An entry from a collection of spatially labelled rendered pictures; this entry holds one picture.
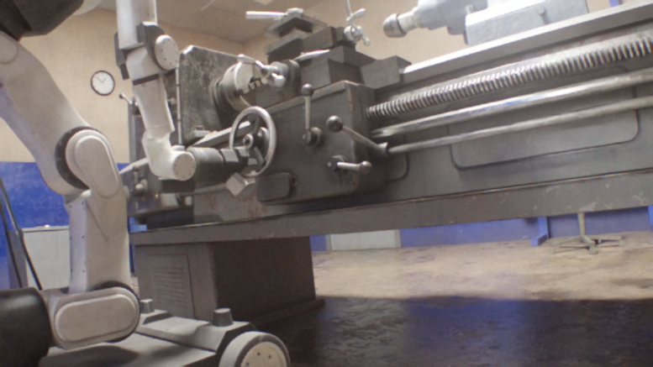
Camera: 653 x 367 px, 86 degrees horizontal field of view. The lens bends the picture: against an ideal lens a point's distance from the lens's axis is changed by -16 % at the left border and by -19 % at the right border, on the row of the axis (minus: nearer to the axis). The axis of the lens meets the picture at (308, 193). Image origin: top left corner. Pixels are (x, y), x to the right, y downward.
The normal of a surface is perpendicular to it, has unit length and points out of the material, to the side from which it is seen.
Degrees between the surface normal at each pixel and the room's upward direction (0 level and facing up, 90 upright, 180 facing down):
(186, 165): 103
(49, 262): 90
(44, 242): 90
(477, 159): 90
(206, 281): 90
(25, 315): 65
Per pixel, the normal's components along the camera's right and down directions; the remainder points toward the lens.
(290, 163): -0.66, 0.03
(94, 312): 0.80, -0.11
